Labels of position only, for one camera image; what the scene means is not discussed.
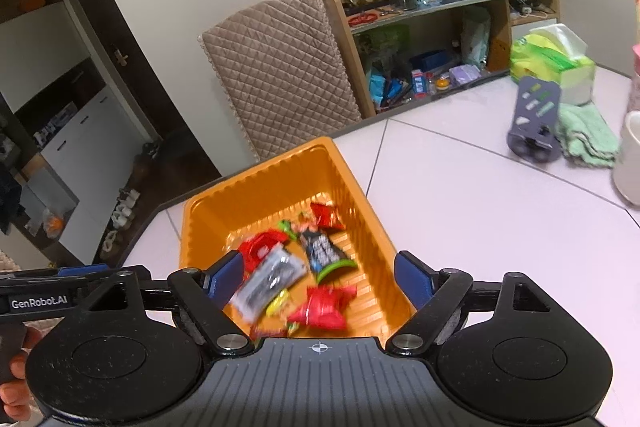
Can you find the large red candy packet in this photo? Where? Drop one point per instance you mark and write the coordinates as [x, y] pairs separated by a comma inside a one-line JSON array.
[[320, 307]]

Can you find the beige quilted chair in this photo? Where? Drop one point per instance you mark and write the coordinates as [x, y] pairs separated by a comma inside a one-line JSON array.
[[280, 72], [7, 259]]

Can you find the purple box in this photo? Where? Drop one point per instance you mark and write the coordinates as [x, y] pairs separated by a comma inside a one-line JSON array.
[[465, 74]]

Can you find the pink lidded bottle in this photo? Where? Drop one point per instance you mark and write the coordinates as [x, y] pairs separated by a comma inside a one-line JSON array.
[[636, 77]]

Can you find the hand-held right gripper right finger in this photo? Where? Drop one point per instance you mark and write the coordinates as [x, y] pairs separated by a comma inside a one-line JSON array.
[[412, 279]]

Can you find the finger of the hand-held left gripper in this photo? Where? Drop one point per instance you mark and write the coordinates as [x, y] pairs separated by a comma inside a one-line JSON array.
[[82, 271]]

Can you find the red scissors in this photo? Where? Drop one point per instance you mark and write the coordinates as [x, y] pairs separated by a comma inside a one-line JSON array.
[[360, 19]]

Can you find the white mug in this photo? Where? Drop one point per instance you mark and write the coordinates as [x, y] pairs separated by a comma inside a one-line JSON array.
[[630, 157]]

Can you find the group of shoes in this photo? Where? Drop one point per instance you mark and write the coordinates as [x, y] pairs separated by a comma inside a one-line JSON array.
[[122, 207]]

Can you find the blue box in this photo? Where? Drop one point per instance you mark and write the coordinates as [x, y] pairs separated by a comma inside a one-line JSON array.
[[430, 59]]

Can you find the wooden shelf unit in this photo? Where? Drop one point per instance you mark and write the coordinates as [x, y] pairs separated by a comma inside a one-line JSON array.
[[345, 52]]

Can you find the white plastic bag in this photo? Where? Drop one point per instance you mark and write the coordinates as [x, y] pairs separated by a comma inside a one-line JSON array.
[[475, 37]]

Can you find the dark wooden door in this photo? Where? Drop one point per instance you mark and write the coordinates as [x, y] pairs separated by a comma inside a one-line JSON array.
[[140, 107]]

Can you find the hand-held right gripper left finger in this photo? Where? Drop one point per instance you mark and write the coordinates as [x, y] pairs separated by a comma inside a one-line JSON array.
[[225, 279]]

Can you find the yellow candy packet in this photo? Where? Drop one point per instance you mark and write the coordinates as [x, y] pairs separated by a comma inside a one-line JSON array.
[[277, 304]]

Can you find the white power adapter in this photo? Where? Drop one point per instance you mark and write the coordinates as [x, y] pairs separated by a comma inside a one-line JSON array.
[[532, 9]]

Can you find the clear black sesame packet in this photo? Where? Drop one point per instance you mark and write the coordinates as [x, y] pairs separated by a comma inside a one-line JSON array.
[[270, 279]]

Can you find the clear bag with orange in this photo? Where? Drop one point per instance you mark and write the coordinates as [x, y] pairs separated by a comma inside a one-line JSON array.
[[54, 224]]

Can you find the blue snack packets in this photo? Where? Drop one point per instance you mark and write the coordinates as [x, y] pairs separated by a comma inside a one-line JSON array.
[[380, 87]]

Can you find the dark green-ended snack packet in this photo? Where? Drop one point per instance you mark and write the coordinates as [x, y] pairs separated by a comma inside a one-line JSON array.
[[322, 252]]

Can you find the green folded cloth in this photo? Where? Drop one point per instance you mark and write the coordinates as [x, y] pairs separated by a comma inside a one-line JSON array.
[[585, 132]]

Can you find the green tissue box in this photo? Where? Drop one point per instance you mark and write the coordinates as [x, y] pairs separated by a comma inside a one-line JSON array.
[[575, 77]]

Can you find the person's left hand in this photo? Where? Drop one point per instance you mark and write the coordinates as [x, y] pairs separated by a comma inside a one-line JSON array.
[[17, 399]]

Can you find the orange plastic tray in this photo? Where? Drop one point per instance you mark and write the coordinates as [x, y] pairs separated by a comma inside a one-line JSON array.
[[350, 192]]

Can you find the puffy red snack packet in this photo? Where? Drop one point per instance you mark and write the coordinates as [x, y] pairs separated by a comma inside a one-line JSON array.
[[257, 244]]

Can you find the white cabinet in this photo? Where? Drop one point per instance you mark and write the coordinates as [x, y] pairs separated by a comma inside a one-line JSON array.
[[95, 137]]

